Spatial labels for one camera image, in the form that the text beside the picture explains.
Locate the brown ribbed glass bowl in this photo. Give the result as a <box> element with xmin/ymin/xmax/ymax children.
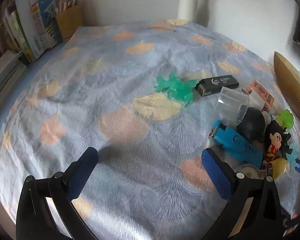
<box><xmin>274</xmin><ymin>51</ymin><xmax>300</xmax><ymax>128</ymax></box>

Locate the bundle of pencils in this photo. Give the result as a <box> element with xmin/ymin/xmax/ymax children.
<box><xmin>55</xmin><ymin>0</ymin><xmax>78</xmax><ymax>13</ymax></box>

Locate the clear correction tape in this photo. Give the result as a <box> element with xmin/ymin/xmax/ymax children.
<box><xmin>234</xmin><ymin>164</ymin><xmax>268</xmax><ymax>180</ymax></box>

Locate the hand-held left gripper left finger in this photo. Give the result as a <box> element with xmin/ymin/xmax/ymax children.
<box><xmin>16</xmin><ymin>147</ymin><xmax>99</xmax><ymax>240</ymax></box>

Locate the blue lighter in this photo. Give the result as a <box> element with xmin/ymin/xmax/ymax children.
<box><xmin>208</xmin><ymin>120</ymin><xmax>264</xmax><ymax>168</ymax></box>

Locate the black rubber bulb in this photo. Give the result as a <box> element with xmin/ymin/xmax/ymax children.
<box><xmin>236</xmin><ymin>107</ymin><xmax>267</xmax><ymax>144</ymax></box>

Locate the white lamp pole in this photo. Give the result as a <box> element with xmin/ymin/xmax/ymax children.
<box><xmin>177</xmin><ymin>0</ymin><xmax>198</xmax><ymax>22</ymax></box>

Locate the light green crystal toy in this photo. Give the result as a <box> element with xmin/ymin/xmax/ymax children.
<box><xmin>275</xmin><ymin>109</ymin><xmax>294</xmax><ymax>133</ymax></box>

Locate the dark green crystal toy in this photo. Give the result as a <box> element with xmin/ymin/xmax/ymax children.
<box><xmin>154</xmin><ymin>71</ymin><xmax>200</xmax><ymax>107</ymax></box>

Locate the shell print blue cloth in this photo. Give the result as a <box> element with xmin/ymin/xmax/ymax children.
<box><xmin>0</xmin><ymin>19</ymin><xmax>300</xmax><ymax>240</ymax></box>

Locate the clear plastic cup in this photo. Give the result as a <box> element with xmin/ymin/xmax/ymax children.
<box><xmin>213</xmin><ymin>86</ymin><xmax>250</xmax><ymax>125</ymax></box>

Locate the stack of flat white books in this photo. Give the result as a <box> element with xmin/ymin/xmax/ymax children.
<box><xmin>0</xmin><ymin>51</ymin><xmax>28</xmax><ymax>110</ymax></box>

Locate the brown cardboard pencil holder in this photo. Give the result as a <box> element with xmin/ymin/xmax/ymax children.
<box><xmin>55</xmin><ymin>4</ymin><xmax>84</xmax><ymax>43</ymax></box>

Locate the light blue crystal toy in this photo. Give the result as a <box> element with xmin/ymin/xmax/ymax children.
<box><xmin>287</xmin><ymin>145</ymin><xmax>300</xmax><ymax>171</ymax></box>

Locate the black lighter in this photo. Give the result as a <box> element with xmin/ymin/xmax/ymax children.
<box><xmin>195</xmin><ymin>75</ymin><xmax>240</xmax><ymax>97</ymax></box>

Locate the row of upright books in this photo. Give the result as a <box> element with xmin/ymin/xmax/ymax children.
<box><xmin>0</xmin><ymin>0</ymin><xmax>70</xmax><ymax>63</ymax></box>

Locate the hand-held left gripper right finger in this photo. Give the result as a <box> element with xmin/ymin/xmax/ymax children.
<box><xmin>201</xmin><ymin>147</ymin><xmax>285</xmax><ymax>240</ymax></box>

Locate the red figurine with yellow base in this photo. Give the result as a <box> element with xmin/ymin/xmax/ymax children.
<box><xmin>264</xmin><ymin>120</ymin><xmax>293</xmax><ymax>179</ymax></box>

